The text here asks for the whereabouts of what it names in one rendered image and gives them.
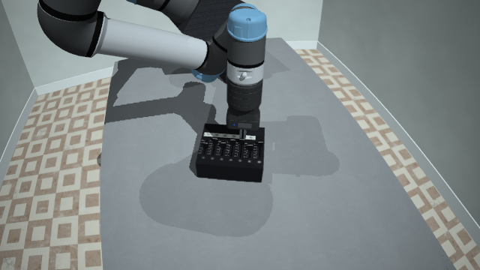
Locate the black lighting desk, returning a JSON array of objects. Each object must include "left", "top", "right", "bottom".
[{"left": 196, "top": 124, "right": 265, "bottom": 182}]

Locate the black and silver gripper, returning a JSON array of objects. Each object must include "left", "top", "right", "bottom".
[{"left": 226, "top": 61, "right": 264, "bottom": 140}]

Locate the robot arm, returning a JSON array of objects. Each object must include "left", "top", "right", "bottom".
[{"left": 37, "top": 0, "right": 268, "bottom": 83}]

